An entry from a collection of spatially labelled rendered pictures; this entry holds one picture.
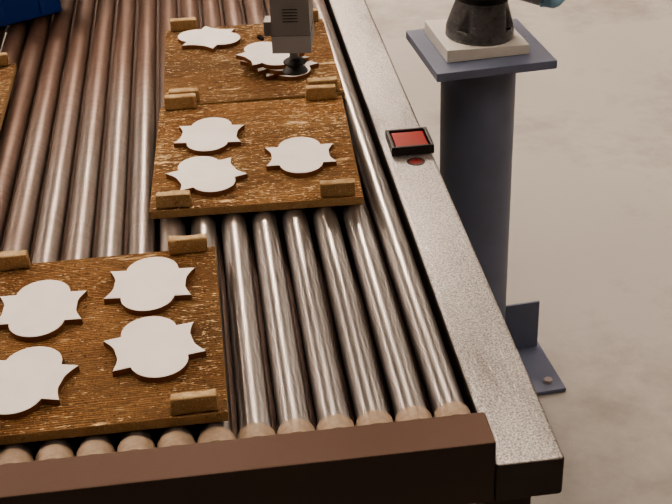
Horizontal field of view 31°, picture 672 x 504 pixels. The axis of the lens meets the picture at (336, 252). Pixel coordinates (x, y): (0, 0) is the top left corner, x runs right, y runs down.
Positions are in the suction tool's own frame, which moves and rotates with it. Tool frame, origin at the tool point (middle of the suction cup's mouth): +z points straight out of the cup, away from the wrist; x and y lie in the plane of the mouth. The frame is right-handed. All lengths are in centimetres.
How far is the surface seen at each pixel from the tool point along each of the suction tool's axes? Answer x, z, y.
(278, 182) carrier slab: -3.1, 16.6, 8.4
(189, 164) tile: -18.8, 15.6, 3.3
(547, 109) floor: 71, 110, -224
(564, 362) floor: 59, 110, -67
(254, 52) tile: -12.1, 13.6, -42.5
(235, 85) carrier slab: -15.1, 16.5, -32.7
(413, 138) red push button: 19.8, 17.2, -9.2
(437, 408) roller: 22, 19, 66
